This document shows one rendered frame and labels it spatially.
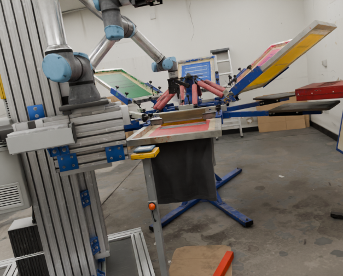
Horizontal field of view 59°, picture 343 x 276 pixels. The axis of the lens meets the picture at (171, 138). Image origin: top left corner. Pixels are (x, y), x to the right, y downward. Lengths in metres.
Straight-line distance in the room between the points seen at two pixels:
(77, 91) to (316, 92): 1.67
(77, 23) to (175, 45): 2.17
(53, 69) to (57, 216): 0.82
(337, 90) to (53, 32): 1.84
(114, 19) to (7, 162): 0.89
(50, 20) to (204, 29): 5.27
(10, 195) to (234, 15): 5.57
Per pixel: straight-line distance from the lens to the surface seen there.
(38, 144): 1.40
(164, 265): 1.89
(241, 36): 6.49
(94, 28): 7.03
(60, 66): 1.36
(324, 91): 2.42
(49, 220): 1.83
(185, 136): 1.76
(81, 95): 1.48
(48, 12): 1.42
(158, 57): 2.14
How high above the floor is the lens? 1.31
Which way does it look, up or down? 11 degrees down
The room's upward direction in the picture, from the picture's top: 8 degrees counter-clockwise
